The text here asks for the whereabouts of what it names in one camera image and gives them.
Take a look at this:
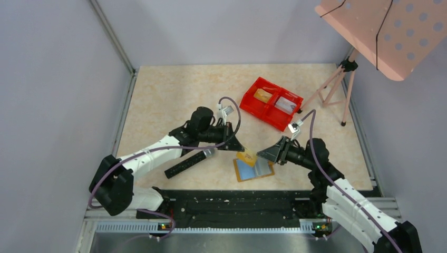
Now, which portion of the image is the pink perforated music stand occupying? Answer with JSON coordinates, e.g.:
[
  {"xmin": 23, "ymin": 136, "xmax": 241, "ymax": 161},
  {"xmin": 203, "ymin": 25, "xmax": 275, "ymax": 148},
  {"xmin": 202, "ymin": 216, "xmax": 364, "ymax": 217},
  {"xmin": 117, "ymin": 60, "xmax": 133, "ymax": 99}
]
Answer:
[{"xmin": 298, "ymin": 1, "xmax": 446, "ymax": 113}]

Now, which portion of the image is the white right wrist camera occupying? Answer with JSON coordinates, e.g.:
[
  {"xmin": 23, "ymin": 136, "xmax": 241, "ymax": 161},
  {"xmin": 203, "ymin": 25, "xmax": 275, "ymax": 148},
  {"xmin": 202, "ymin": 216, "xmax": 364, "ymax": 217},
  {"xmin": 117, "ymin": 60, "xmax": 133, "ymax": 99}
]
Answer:
[{"xmin": 288, "ymin": 120, "xmax": 303, "ymax": 140}]

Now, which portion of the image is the white card in bin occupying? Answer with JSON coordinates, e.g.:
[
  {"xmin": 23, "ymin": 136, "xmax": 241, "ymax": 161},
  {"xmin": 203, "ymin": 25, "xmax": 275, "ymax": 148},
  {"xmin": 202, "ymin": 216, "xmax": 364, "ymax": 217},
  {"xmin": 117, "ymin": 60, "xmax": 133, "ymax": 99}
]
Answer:
[{"xmin": 275, "ymin": 97, "xmax": 296, "ymax": 114}]

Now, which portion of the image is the yellow leather card holder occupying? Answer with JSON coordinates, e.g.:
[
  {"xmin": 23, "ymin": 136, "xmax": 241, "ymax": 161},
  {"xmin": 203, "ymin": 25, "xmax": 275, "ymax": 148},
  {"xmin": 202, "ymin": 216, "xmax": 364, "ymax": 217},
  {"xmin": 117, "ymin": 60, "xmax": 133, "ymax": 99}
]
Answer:
[{"xmin": 233, "ymin": 158, "xmax": 275, "ymax": 182}]

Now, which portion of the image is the black microphone silver head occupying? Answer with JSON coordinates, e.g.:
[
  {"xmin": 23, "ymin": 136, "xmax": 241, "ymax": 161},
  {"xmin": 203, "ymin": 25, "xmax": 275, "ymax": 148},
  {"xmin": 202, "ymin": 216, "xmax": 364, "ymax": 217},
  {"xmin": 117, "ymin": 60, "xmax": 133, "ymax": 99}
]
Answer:
[{"xmin": 164, "ymin": 148, "xmax": 216, "ymax": 179}]

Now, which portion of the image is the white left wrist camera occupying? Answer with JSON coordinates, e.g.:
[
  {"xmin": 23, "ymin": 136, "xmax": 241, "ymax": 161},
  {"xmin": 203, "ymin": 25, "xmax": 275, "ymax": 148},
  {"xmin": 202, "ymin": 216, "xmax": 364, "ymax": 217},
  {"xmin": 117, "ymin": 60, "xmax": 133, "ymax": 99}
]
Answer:
[{"xmin": 217, "ymin": 103, "xmax": 234, "ymax": 124}]

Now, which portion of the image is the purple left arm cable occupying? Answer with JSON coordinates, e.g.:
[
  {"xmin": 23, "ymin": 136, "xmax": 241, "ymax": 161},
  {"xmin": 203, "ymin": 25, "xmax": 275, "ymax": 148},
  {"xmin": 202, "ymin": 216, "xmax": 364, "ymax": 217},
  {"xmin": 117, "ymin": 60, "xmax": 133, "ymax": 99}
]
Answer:
[{"xmin": 87, "ymin": 96, "xmax": 242, "ymax": 241}]

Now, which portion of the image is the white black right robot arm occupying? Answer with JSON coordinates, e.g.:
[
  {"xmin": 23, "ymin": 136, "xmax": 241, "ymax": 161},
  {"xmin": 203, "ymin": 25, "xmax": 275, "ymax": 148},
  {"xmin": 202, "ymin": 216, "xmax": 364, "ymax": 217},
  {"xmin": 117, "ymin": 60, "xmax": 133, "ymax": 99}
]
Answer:
[{"xmin": 257, "ymin": 136, "xmax": 422, "ymax": 252}]

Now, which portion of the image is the red two-compartment plastic bin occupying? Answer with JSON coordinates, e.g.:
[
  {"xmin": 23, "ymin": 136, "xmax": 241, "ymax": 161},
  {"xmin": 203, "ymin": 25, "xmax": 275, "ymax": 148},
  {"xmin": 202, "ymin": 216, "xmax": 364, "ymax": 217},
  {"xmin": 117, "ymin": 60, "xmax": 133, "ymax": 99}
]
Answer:
[{"xmin": 239, "ymin": 77, "xmax": 304, "ymax": 132}]

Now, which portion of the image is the grey slotted cable duct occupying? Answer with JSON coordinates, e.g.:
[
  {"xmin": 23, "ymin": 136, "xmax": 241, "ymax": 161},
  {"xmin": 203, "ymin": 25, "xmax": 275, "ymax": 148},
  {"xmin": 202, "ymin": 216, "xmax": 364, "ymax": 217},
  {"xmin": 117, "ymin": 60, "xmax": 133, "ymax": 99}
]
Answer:
[{"xmin": 95, "ymin": 221, "xmax": 315, "ymax": 234}]

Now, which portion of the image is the orange card in bin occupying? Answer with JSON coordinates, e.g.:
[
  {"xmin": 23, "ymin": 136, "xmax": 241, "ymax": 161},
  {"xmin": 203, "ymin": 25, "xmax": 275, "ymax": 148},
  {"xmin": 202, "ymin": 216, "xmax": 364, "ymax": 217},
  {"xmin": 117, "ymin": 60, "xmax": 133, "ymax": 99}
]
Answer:
[{"xmin": 253, "ymin": 89, "xmax": 272, "ymax": 103}]

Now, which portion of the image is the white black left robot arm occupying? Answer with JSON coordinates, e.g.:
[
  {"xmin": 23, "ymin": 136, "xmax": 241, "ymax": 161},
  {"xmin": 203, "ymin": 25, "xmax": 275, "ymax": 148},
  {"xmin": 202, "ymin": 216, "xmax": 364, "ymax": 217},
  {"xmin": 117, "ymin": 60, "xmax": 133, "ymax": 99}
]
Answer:
[{"xmin": 89, "ymin": 105, "xmax": 245, "ymax": 216}]

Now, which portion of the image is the black cable on stand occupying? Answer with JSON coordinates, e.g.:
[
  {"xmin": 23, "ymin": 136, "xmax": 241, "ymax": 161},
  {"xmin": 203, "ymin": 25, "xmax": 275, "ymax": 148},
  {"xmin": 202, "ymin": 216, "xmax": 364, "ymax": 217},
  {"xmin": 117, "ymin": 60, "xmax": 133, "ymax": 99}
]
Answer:
[{"xmin": 319, "ymin": 0, "xmax": 395, "ymax": 71}]

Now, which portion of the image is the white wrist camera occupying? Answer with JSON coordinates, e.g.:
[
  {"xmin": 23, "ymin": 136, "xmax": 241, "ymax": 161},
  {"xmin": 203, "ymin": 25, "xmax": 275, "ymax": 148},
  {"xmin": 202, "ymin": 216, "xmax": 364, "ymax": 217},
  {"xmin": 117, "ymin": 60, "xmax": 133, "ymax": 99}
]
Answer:
[
  {"xmin": 217, "ymin": 103, "xmax": 234, "ymax": 124},
  {"xmin": 288, "ymin": 120, "xmax": 303, "ymax": 140}
]

